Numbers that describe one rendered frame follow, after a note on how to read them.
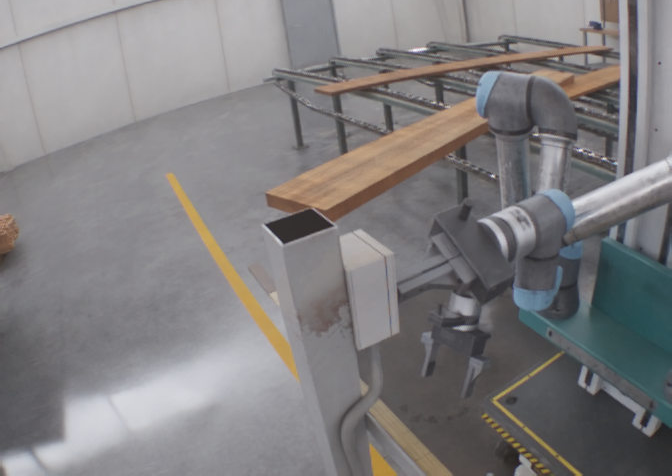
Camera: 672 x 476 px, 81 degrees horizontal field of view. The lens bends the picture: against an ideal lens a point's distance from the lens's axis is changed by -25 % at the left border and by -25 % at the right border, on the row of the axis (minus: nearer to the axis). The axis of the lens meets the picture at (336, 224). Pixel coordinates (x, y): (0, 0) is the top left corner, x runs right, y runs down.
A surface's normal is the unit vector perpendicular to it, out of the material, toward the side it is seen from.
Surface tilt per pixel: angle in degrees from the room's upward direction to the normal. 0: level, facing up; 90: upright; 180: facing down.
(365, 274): 90
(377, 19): 89
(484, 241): 27
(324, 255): 90
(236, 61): 94
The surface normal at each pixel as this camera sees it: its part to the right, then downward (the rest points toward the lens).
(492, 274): 0.10, -0.63
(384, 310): 0.46, 0.34
